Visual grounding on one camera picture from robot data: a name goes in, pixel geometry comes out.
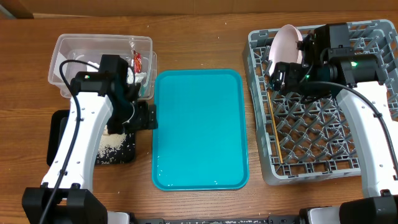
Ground large white plate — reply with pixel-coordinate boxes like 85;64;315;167
269;24;303;75

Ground red snack wrapper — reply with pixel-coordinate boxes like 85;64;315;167
133;50;142;73

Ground wooden chopstick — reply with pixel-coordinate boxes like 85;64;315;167
267;91;284;164

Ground white napkin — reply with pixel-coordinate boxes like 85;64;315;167
126;66;147;85
86;61;99;72

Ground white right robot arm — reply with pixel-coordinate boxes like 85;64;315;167
269;23;397;223

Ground grey dishwasher rack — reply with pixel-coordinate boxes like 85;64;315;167
243;19;397;185

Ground pile of white rice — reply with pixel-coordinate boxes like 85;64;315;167
95;126;136;166

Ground black tray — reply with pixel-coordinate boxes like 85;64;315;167
46;108;137;166

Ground teal plastic tray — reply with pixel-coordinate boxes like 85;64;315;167
152;68;249;191

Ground clear plastic bin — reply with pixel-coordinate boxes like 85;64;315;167
48;34;157;100

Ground black rail at table edge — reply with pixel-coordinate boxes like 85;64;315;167
107;208;312;224

